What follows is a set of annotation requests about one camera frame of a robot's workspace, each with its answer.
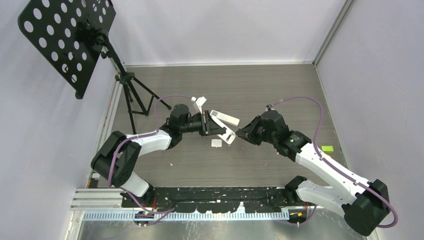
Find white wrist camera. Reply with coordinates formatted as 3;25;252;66
266;104;274;111
191;96;207;114

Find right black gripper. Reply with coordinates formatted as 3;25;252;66
236;114;277;146

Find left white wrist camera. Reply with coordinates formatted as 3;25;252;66
191;96;207;114

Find small white battery cover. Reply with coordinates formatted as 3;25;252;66
211;139;223;148

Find long white remote control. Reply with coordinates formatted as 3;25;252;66
210;110;240;127

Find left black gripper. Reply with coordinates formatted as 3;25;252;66
179;110;225;137

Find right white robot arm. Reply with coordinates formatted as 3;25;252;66
235;110;391;237

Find purple cable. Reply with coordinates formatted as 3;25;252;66
271;96;399;229
107;95;195;228

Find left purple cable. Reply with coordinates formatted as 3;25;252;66
107;95;195;228

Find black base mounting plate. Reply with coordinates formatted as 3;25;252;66
121;186;307;214

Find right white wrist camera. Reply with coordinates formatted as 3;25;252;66
266;104;274;111

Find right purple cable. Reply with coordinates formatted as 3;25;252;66
271;96;399;229

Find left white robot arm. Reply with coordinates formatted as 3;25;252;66
91;104;231;207

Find black perforated music stand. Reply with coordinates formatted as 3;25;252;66
18;0;171;133

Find green block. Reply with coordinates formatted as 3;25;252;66
321;145;334;154

